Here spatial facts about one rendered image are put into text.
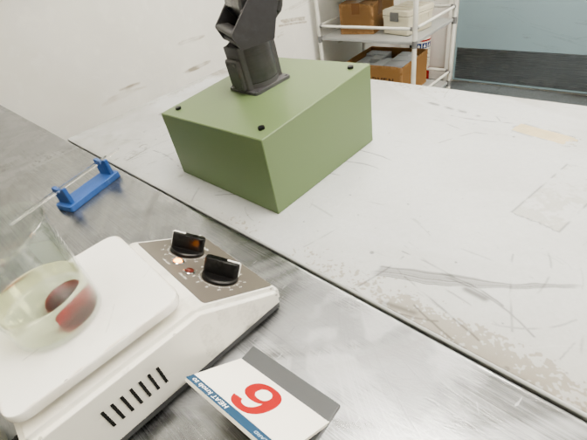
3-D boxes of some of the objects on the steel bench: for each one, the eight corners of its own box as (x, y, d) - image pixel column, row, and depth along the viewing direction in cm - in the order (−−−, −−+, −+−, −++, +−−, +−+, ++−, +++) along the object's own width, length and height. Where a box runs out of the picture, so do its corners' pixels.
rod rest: (107, 174, 64) (96, 154, 62) (121, 175, 62) (112, 156, 60) (58, 209, 57) (44, 190, 55) (72, 213, 56) (59, 193, 54)
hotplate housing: (209, 250, 44) (186, 195, 39) (286, 307, 36) (269, 246, 31) (4, 393, 34) (-62, 340, 29) (47, 519, 25) (-36, 477, 21)
